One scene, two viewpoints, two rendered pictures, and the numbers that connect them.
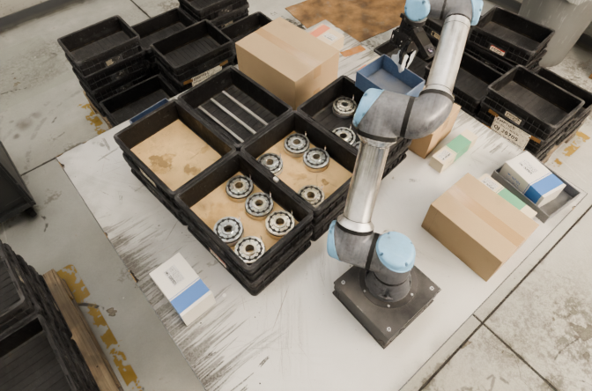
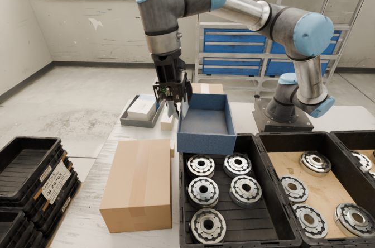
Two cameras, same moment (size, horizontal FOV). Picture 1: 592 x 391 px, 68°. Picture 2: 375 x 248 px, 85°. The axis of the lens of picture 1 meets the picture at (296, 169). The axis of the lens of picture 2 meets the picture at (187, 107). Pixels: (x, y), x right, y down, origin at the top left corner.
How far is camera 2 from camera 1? 1.77 m
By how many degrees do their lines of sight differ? 85
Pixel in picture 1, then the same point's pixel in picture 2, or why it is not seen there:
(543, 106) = (15, 166)
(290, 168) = (324, 205)
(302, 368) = (341, 127)
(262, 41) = not seen: outside the picture
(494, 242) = (216, 88)
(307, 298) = not seen: hidden behind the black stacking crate
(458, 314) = (244, 104)
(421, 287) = (264, 102)
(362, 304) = (302, 113)
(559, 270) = not seen: hidden behind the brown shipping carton
